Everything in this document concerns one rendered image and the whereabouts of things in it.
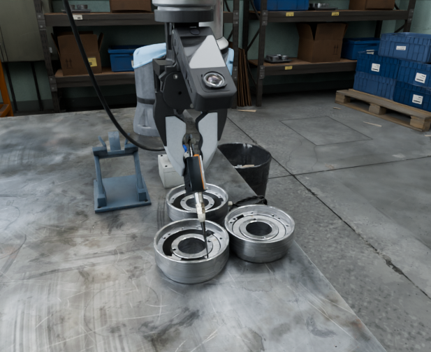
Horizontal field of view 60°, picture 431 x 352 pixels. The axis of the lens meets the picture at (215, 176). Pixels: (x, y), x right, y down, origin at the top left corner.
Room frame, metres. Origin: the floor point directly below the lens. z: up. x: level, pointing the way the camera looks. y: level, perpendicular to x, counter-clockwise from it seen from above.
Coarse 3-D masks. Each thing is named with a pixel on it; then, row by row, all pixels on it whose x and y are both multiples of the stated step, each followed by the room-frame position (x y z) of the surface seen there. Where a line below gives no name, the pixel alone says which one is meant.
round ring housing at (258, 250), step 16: (240, 208) 0.52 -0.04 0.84; (256, 208) 0.53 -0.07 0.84; (272, 208) 0.52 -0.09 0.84; (224, 224) 0.47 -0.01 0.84; (256, 224) 0.50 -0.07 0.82; (272, 224) 0.49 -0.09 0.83; (288, 224) 0.49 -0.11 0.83; (240, 240) 0.43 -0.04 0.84; (256, 240) 0.45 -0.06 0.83; (272, 240) 0.43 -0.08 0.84; (288, 240) 0.44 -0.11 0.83; (240, 256) 0.44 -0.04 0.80; (256, 256) 0.43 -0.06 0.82; (272, 256) 0.43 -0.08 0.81
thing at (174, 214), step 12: (168, 192) 0.57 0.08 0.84; (180, 192) 0.59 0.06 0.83; (216, 192) 0.59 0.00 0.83; (168, 204) 0.53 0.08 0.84; (192, 204) 0.57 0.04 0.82; (204, 204) 0.57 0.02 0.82; (168, 216) 0.53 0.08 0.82; (180, 216) 0.51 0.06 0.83; (192, 216) 0.50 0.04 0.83; (216, 216) 0.51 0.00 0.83
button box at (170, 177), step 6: (162, 156) 0.72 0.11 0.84; (186, 156) 0.72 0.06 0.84; (162, 162) 0.69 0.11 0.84; (168, 162) 0.69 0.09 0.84; (162, 168) 0.67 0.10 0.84; (168, 168) 0.67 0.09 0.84; (162, 174) 0.68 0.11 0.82; (168, 174) 0.66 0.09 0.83; (174, 174) 0.67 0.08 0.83; (162, 180) 0.69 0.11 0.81; (168, 180) 0.66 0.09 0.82; (174, 180) 0.67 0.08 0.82; (180, 180) 0.67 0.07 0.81; (168, 186) 0.66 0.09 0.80; (174, 186) 0.67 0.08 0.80
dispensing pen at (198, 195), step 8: (184, 144) 0.49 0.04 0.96; (192, 144) 0.49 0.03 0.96; (192, 152) 0.48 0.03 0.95; (184, 160) 0.47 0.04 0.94; (192, 160) 0.46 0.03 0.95; (192, 168) 0.45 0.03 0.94; (184, 176) 0.47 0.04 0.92; (192, 176) 0.45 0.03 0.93; (200, 176) 0.45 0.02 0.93; (192, 184) 0.44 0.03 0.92; (200, 184) 0.44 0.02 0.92; (192, 192) 0.44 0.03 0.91; (200, 192) 0.45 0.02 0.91; (200, 200) 0.44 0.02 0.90; (200, 208) 0.44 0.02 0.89; (200, 216) 0.43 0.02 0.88; (200, 224) 0.43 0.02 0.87
